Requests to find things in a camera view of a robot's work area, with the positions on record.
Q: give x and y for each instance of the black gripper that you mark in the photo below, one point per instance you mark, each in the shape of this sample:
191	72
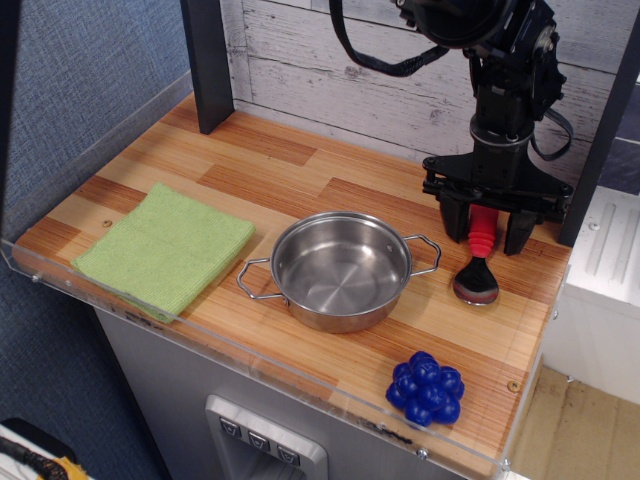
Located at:
498	174

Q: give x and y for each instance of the red handled metal spoon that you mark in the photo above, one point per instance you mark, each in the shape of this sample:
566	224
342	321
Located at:
475	284

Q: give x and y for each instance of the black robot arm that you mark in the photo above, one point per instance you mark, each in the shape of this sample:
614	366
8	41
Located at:
511	50

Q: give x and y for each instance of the green cloth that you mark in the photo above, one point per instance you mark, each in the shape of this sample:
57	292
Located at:
165	252

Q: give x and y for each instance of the stainless steel pot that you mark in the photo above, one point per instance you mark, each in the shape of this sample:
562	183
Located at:
343	271

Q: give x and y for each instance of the white side cabinet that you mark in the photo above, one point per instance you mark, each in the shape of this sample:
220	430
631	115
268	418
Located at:
593	333

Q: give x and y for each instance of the blue toy grapes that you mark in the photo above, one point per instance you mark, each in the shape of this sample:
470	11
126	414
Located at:
425	391

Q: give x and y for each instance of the silver dispenser button panel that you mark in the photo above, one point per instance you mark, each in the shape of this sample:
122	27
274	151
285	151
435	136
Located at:
251	446

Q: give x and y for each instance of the grey toy fridge cabinet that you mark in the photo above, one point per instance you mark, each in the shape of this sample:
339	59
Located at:
327	388

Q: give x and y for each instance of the yellow object bottom left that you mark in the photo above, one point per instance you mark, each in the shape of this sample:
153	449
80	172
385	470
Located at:
66	469

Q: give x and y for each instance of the dark right upright post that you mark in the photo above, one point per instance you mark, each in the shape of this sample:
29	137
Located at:
611	118

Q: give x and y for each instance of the clear acrylic guard rail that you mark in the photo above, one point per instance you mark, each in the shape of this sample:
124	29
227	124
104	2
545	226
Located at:
272	175

